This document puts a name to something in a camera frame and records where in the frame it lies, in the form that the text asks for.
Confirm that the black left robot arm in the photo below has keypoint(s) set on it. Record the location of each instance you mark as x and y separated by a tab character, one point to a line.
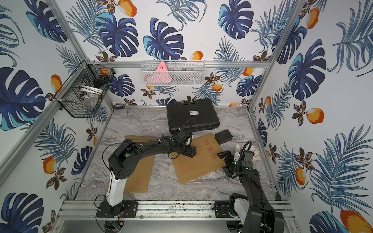
123	161

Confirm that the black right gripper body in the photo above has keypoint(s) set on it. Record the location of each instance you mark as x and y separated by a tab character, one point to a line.
231	165

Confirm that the white work glove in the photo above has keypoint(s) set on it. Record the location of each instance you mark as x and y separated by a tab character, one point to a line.
256	156

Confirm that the brown kraft file bag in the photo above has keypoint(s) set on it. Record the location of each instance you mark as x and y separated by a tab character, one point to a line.
138	182

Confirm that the clear wall shelf basket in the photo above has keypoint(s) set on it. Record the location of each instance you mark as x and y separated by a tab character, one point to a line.
183	72

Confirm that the small black box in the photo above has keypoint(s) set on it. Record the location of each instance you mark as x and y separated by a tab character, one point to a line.
223	137

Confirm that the pink triangular item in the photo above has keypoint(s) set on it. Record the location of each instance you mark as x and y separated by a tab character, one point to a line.
160	76

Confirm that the brown file bag stack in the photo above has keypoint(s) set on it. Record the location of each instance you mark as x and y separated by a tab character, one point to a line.
204	162

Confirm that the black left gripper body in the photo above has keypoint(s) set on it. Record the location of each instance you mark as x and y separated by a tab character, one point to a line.
184	148

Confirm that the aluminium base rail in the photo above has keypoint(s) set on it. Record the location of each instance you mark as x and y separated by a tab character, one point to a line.
151	210

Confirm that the black plastic tool case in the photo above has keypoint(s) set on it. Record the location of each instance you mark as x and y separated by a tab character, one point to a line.
196	116

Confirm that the black round tape roll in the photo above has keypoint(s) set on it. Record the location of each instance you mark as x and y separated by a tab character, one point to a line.
118	106

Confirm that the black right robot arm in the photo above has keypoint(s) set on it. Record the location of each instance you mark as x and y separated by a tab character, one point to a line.
253	209

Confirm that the black wire basket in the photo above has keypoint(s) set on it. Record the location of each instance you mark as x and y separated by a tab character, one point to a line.
84	91

